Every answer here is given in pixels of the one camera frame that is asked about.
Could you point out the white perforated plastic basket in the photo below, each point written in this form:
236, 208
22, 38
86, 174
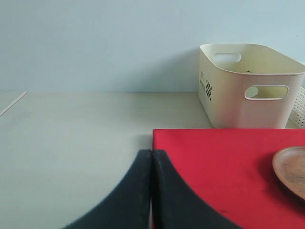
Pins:
297, 116

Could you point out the brown wooden plate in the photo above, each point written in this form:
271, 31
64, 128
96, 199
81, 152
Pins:
289, 167

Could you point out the red tablecloth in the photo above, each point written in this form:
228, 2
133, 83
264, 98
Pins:
231, 170

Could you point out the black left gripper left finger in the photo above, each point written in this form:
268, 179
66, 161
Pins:
128, 205

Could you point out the pale green ceramic bowl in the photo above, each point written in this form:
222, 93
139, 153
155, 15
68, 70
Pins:
251, 92

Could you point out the cream plastic bin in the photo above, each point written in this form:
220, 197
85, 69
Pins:
227, 70

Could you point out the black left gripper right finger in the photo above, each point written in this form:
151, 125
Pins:
175, 205

